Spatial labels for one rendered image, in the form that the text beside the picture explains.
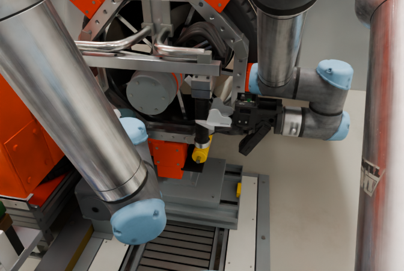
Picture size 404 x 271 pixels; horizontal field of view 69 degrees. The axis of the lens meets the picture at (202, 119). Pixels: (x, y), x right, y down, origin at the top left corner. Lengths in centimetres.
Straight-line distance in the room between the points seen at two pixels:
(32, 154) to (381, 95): 100
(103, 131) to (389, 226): 28
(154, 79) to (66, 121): 52
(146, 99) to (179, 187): 67
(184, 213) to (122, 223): 101
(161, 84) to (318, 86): 41
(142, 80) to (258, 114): 33
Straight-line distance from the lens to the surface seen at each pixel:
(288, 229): 161
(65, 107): 33
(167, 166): 119
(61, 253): 145
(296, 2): 40
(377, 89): 28
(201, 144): 80
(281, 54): 53
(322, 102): 71
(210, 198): 138
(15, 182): 109
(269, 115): 74
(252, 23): 96
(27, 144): 108
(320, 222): 169
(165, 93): 83
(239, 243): 143
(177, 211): 142
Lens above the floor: 126
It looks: 33 degrees down
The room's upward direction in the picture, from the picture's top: straight up
